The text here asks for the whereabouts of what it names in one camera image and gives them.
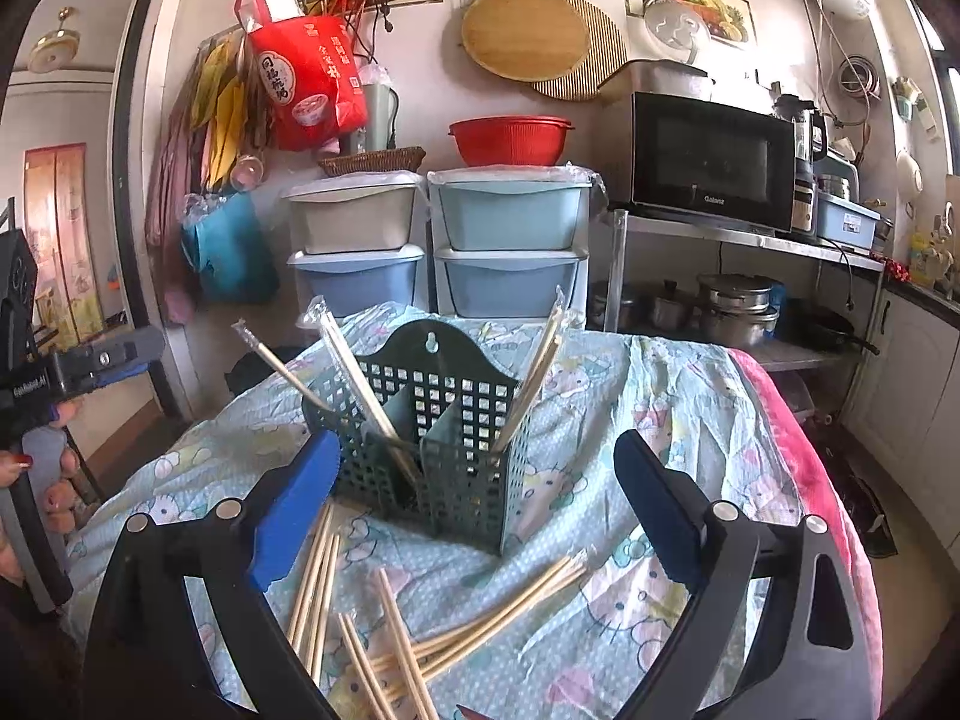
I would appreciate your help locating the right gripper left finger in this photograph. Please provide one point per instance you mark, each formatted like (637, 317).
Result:
(144, 657)

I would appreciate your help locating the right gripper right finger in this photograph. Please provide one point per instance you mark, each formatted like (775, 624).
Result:
(806, 658)

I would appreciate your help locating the left hand red nails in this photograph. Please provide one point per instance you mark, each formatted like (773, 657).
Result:
(38, 499)

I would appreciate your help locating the pink blanket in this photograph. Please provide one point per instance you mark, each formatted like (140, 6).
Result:
(819, 497)

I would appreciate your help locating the blue hanging bag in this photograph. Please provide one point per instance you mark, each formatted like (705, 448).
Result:
(223, 243)

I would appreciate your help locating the cartoon print tablecloth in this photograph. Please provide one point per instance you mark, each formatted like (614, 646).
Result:
(579, 654)

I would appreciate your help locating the loose chopstick pair diagonal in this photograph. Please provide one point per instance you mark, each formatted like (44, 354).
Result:
(437, 655)

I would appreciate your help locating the wrapped chopsticks in basket left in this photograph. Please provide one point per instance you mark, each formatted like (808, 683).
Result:
(317, 316)

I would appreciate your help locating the wrapped chopsticks in basket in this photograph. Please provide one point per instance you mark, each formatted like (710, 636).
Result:
(536, 374)
(317, 316)

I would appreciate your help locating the blue lower left drawer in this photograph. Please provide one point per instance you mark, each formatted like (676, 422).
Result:
(353, 281)

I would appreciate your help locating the blue drawer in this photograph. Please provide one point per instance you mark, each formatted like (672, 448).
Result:
(510, 284)
(512, 208)
(353, 281)

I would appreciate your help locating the stacked steel pots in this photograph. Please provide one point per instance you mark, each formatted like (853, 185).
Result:
(737, 310)

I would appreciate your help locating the white top left drawer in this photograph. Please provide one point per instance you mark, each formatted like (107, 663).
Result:
(358, 212)

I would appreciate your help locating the metal shelf rack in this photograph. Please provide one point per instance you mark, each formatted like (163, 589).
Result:
(809, 334)

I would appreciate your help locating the green plastic utensil basket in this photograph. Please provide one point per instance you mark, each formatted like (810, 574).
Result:
(440, 472)

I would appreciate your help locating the red shopping bag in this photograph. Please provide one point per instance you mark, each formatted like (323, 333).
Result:
(308, 71)

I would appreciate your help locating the wrapped chopsticks in basket right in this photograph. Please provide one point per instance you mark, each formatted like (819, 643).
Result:
(536, 374)

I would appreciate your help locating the wicker basket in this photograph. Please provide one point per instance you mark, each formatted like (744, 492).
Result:
(409, 158)

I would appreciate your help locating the blue box on shelf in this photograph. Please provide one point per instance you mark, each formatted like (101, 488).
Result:
(845, 222)

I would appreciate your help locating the blue lower right drawer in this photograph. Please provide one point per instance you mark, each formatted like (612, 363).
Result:
(510, 284)

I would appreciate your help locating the blue top right drawer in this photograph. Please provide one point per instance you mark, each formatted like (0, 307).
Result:
(512, 208)

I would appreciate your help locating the red plastic colander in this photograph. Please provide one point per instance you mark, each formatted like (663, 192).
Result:
(511, 140)

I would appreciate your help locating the electric kettle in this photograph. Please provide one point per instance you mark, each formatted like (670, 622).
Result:
(810, 146)

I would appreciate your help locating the black microwave oven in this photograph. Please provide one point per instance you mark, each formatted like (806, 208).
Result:
(690, 156)

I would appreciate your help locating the round wooden board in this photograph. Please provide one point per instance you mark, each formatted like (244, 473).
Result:
(527, 41)

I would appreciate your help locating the woven round mat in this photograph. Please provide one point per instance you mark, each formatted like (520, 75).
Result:
(606, 53)

